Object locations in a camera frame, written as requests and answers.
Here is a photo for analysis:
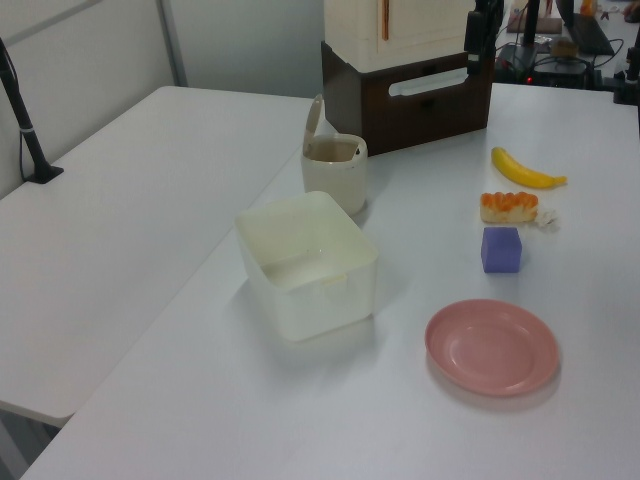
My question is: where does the black device with red light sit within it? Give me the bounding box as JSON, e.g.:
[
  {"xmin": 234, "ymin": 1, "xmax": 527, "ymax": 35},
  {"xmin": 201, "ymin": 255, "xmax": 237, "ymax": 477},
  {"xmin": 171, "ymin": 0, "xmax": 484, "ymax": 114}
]
[{"xmin": 529, "ymin": 58, "xmax": 590, "ymax": 90}]

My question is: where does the purple cube block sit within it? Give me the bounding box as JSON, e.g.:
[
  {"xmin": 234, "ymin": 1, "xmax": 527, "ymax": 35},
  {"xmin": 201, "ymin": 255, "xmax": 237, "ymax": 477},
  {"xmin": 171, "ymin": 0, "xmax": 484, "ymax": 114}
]
[{"xmin": 480, "ymin": 225, "xmax": 524, "ymax": 275}]

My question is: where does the black camera stand pole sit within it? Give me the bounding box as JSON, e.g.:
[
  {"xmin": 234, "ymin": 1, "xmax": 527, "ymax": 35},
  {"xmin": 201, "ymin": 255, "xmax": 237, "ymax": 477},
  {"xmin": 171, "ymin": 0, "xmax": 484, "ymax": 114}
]
[{"xmin": 0, "ymin": 37, "xmax": 65, "ymax": 186}]

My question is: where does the white rectangular plastic bin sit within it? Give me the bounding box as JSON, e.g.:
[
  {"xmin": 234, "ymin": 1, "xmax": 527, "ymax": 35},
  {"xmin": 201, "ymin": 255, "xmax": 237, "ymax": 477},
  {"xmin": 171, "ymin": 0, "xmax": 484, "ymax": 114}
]
[{"xmin": 234, "ymin": 190, "xmax": 379, "ymax": 343}]

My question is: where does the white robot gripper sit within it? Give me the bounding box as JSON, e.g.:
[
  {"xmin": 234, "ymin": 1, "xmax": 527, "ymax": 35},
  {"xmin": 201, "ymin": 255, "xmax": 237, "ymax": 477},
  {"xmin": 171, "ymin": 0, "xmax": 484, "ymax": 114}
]
[{"xmin": 465, "ymin": 0, "xmax": 504, "ymax": 77}]

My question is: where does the black laptop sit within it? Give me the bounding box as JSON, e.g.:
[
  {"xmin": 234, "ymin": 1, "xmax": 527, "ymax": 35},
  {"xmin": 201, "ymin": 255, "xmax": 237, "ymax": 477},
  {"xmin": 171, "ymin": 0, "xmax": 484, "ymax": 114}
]
[{"xmin": 555, "ymin": 0, "xmax": 616, "ymax": 57}]

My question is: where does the toy sushi with orange roe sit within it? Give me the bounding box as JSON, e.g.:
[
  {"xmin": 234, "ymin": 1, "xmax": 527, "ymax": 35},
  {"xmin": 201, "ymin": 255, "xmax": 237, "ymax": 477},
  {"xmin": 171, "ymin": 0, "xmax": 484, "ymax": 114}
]
[{"xmin": 479, "ymin": 190, "xmax": 540, "ymax": 224}]

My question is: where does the cream plastic box with handles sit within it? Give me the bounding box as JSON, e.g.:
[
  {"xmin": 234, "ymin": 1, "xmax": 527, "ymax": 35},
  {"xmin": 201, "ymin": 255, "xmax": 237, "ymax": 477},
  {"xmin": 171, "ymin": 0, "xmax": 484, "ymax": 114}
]
[{"xmin": 323, "ymin": 0, "xmax": 474, "ymax": 72}]

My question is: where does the black stand with base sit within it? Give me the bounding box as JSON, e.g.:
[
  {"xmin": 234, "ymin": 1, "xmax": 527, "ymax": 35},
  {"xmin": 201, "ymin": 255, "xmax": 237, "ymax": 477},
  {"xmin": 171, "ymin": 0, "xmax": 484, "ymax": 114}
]
[{"xmin": 494, "ymin": 0, "xmax": 542, "ymax": 84}]

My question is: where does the brown drawer box, white handle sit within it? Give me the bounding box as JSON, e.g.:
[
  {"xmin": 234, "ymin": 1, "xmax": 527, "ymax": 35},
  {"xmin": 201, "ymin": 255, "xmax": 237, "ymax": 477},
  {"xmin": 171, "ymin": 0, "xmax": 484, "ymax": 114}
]
[{"xmin": 320, "ymin": 40, "xmax": 496, "ymax": 158}]

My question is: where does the yellow toy banana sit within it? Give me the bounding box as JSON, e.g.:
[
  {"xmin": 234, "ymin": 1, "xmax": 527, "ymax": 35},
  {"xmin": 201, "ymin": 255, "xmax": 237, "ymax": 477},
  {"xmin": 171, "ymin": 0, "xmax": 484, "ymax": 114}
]
[{"xmin": 490, "ymin": 146, "xmax": 569, "ymax": 190}]

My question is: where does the pink plastic plate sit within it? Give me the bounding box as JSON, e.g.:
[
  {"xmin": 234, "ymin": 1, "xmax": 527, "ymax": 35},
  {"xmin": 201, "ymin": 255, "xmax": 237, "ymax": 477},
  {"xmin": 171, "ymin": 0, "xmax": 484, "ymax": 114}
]
[{"xmin": 425, "ymin": 298, "xmax": 560, "ymax": 398}]

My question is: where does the black clamp mount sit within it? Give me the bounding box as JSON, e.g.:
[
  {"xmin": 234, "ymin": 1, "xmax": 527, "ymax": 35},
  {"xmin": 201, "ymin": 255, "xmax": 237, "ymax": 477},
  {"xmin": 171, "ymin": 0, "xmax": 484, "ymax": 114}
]
[{"xmin": 605, "ymin": 37, "xmax": 640, "ymax": 106}]

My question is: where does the white trash can with lid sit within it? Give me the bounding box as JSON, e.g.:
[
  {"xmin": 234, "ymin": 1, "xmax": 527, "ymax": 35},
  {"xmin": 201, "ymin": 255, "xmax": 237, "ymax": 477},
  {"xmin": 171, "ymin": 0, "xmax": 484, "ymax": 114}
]
[{"xmin": 299, "ymin": 93, "xmax": 370, "ymax": 217}]

